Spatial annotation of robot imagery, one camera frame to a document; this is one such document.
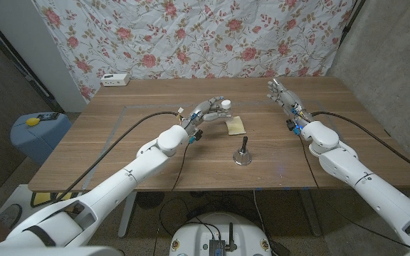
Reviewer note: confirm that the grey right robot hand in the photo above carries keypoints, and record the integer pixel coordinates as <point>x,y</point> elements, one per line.
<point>288,101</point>

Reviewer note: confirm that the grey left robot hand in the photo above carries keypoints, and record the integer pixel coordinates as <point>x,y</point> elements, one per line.
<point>203,112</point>

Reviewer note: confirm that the clear white-capped medicine bottle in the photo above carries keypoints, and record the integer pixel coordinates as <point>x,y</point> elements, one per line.
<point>226,104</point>

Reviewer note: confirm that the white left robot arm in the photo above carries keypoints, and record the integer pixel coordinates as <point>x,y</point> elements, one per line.
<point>119,181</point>

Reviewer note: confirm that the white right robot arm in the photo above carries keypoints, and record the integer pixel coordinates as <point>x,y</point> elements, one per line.
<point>368,185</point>

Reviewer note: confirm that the yellow sponge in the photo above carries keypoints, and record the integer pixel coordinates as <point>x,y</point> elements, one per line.
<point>237,127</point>

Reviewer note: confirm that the floral backdrop cloth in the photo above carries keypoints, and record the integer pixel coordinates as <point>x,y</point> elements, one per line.
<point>190,35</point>

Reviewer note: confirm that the white power strip box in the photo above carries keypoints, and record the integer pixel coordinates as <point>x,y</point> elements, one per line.
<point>115,80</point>

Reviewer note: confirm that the black stand pole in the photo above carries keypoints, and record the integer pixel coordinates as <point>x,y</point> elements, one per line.
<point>351,21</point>

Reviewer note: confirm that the round black floor object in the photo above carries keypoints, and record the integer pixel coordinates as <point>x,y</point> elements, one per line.
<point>150,200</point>

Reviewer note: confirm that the grey table leg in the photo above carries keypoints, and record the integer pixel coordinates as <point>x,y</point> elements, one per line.
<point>311,217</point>

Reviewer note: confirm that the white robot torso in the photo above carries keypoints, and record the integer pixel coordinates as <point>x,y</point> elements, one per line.
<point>198,234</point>

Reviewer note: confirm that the white table leg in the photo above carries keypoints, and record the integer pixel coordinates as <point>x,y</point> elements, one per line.
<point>126,220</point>

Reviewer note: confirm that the black flat device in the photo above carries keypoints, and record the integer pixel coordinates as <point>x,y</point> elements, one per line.
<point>48,116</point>

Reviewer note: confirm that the blue round stool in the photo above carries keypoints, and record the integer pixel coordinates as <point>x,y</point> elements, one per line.
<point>37,142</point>

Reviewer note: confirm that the small yellow object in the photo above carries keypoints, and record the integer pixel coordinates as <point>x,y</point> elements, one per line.
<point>32,122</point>

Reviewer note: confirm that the yellow black floor mat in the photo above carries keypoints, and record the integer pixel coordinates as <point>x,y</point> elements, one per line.
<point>41,199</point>

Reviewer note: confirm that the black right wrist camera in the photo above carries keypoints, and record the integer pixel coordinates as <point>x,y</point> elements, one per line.
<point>291,125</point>

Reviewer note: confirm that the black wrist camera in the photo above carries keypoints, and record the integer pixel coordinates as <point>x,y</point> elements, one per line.
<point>197,136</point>
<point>291,125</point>

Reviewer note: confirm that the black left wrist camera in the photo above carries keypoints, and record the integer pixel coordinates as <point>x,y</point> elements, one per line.
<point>197,136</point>

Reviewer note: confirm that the black slanted frame bar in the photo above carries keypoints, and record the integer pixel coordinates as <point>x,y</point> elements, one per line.
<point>30,79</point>

